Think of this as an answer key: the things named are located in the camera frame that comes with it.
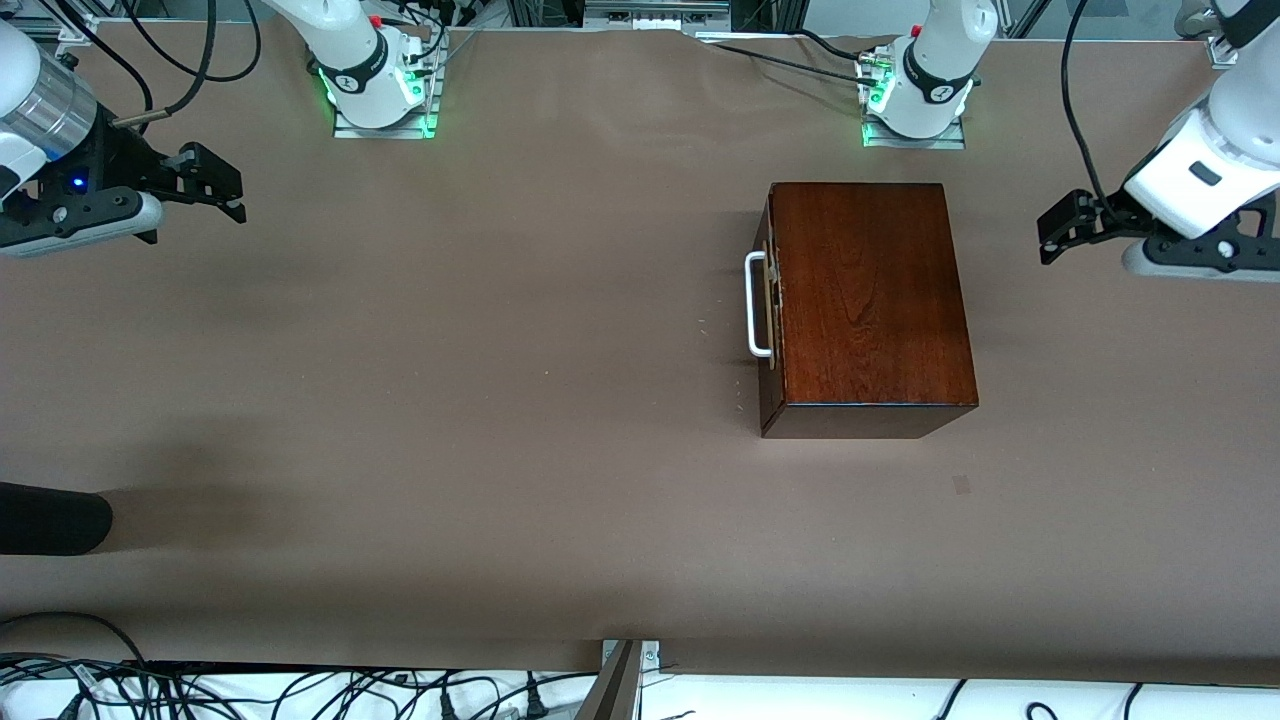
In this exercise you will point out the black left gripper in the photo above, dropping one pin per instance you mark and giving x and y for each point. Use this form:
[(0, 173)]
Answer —
[(1108, 213)]

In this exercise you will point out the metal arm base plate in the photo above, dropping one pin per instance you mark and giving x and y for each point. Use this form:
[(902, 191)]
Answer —
[(950, 140), (350, 132)]

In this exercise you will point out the dark wooden drawer cabinet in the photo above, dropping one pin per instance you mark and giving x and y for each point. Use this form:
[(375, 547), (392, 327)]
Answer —
[(870, 300)]

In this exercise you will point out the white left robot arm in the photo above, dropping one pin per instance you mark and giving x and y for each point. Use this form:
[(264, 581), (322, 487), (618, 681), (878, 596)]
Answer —
[(940, 60)]

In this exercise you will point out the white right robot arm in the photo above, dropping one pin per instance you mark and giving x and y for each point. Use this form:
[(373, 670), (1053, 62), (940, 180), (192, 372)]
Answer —
[(355, 50)]

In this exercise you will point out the aluminium table corner bracket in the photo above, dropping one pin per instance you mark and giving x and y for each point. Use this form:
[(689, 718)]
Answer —
[(1222, 50), (75, 15)]

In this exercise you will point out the black cylindrical object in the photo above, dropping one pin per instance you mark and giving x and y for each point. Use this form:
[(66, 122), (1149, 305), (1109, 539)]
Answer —
[(50, 520)]

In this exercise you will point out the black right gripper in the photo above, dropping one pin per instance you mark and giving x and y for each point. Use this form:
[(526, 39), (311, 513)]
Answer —
[(122, 160)]

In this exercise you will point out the aluminium profile post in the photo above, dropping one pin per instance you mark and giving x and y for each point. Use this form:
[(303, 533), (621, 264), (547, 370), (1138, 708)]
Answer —
[(615, 685)]

